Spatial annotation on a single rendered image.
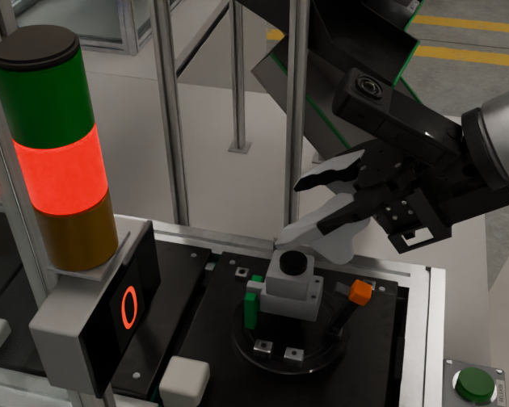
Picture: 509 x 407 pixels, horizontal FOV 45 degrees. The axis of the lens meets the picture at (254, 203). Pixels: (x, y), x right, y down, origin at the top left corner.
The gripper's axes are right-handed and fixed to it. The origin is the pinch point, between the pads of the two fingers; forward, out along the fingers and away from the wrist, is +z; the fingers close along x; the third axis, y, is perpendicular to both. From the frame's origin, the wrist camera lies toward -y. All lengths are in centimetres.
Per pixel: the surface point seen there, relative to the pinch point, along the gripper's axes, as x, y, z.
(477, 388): -2.4, 28.7, -6.3
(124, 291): -19.1, -9.6, 3.7
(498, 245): 136, 125, 26
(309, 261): 1.2, 7.8, 3.0
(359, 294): -1.0, 12.4, -0.8
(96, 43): 86, -17, 70
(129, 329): -19.5, -6.5, 6.0
